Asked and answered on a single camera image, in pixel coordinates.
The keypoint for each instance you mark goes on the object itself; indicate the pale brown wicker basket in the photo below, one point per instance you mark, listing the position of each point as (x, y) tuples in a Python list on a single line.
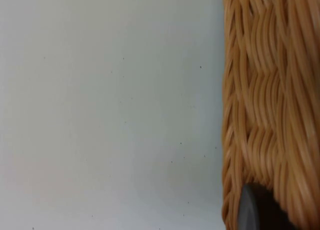
[(270, 89)]

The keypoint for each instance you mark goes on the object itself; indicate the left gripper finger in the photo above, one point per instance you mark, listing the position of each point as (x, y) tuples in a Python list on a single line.
[(262, 210)]

